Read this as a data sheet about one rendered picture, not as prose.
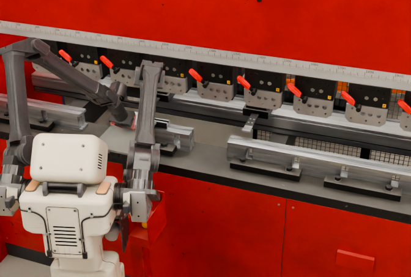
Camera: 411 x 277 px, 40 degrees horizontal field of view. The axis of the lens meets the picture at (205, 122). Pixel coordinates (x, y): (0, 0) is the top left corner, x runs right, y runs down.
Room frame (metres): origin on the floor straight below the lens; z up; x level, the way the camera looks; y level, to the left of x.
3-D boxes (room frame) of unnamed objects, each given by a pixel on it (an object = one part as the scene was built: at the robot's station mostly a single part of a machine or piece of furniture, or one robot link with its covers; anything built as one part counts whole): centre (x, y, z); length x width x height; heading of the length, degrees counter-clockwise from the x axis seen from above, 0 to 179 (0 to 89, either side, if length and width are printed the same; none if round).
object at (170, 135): (2.16, 0.25, 0.92); 0.39 x 0.06 x 0.10; 69
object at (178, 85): (2.12, 0.13, 1.26); 0.15 x 0.09 x 0.17; 69
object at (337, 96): (2.29, -0.56, 1.02); 0.44 x 0.06 x 0.04; 69
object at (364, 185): (1.77, -0.62, 0.89); 0.30 x 0.05 x 0.03; 69
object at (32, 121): (2.34, 0.88, 0.89); 0.30 x 0.05 x 0.03; 69
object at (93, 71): (2.26, 0.51, 1.26); 0.15 x 0.09 x 0.17; 69
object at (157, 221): (1.80, 0.30, 0.75); 0.20 x 0.16 x 0.18; 67
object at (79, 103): (2.70, 0.58, 0.81); 0.64 x 0.08 x 0.14; 159
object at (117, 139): (2.04, 0.35, 1.00); 0.26 x 0.18 x 0.01; 159
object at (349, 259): (1.67, -0.61, 0.58); 0.15 x 0.02 x 0.07; 69
